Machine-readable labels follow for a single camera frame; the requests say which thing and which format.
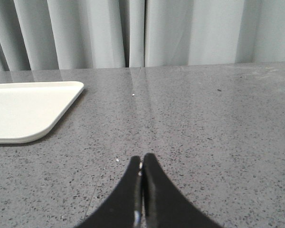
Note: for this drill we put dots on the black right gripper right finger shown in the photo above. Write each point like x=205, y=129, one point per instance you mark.
x=165, y=206

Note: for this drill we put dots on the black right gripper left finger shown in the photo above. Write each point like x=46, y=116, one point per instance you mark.
x=123, y=207

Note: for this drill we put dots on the grey pleated curtain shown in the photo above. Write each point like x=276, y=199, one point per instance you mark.
x=71, y=34

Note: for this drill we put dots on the cream rectangular plastic tray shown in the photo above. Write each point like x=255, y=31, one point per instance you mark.
x=28, y=111

